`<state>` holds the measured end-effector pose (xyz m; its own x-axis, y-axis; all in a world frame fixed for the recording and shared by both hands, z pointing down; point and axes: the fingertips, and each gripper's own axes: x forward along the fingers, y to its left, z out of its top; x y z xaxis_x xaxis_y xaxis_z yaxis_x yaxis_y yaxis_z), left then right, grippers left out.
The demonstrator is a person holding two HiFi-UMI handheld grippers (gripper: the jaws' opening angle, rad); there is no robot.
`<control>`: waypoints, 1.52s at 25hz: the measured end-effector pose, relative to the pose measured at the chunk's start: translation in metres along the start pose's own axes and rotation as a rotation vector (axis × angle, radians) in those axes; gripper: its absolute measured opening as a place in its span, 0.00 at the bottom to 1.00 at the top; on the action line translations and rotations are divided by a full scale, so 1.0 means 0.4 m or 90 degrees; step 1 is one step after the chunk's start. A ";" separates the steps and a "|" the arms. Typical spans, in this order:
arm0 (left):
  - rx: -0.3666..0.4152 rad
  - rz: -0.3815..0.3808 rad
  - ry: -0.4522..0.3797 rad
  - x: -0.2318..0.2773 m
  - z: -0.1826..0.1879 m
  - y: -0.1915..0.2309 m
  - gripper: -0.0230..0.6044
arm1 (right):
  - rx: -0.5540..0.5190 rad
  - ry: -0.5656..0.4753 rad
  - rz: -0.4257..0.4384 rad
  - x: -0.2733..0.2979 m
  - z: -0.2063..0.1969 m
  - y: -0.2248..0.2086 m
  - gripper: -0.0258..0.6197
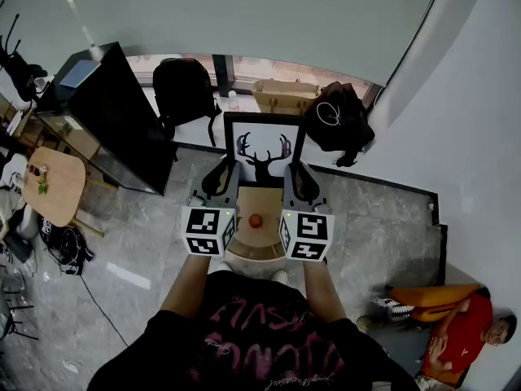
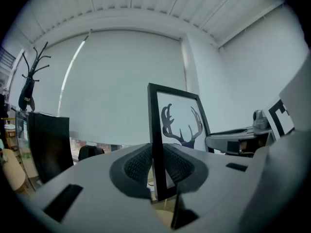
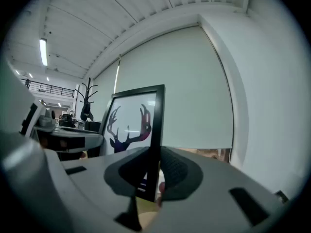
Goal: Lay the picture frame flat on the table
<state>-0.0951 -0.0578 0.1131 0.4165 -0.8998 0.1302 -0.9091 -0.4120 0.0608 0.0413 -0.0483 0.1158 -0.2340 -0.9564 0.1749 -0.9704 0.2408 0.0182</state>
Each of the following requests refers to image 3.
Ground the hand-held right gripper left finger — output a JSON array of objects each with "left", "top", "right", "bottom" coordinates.
[{"left": 45, "top": 146, "right": 149, "bottom": 233}]

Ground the black balcony railing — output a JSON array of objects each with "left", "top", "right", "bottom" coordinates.
[{"left": 20, "top": 78, "right": 75, "bottom": 98}]

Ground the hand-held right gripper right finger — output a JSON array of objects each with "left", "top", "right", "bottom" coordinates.
[{"left": 145, "top": 146, "right": 290, "bottom": 233}]

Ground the person's right hand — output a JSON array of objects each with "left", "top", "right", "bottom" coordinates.
[{"left": 156, "top": 181, "right": 167, "bottom": 208}]

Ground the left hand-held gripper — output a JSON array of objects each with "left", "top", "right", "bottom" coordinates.
[{"left": 0, "top": 58, "right": 102, "bottom": 150}]

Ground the grey fisheye camera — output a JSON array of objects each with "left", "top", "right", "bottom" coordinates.
[{"left": 38, "top": 107, "right": 57, "bottom": 127}]

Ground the black hanging bag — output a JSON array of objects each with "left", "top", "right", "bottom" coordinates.
[{"left": 80, "top": 101, "right": 94, "bottom": 121}]

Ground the long ceiling tube light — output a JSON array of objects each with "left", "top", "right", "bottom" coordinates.
[{"left": 39, "top": 38, "right": 49, "bottom": 67}]

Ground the small black bag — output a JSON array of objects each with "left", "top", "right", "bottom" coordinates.
[{"left": 58, "top": 114, "right": 76, "bottom": 128}]

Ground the black coat rack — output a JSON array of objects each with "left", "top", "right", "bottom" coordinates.
[{"left": 74, "top": 77, "right": 99, "bottom": 123}]

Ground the white roller blind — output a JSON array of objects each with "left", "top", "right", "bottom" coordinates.
[
  {"left": 114, "top": 25, "right": 234, "bottom": 150},
  {"left": 93, "top": 59, "right": 120, "bottom": 122}
]

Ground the black framed deer picture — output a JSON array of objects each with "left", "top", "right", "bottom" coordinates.
[{"left": 98, "top": 84, "right": 166, "bottom": 202}]

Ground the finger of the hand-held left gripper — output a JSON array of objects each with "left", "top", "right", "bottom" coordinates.
[{"left": 46, "top": 130, "right": 104, "bottom": 153}]

